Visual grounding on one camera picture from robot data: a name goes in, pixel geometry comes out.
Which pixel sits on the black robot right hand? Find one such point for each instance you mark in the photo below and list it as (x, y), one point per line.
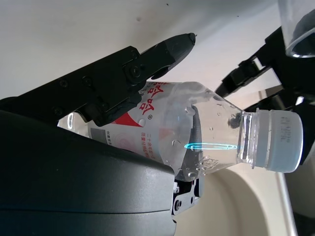
(73, 184)

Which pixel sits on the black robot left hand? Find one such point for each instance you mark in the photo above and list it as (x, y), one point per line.
(295, 78)

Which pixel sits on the clear plastic cup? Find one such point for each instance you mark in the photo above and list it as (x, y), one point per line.
(288, 29)

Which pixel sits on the clear water bottle red label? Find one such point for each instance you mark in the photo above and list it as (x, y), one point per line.
(221, 123)

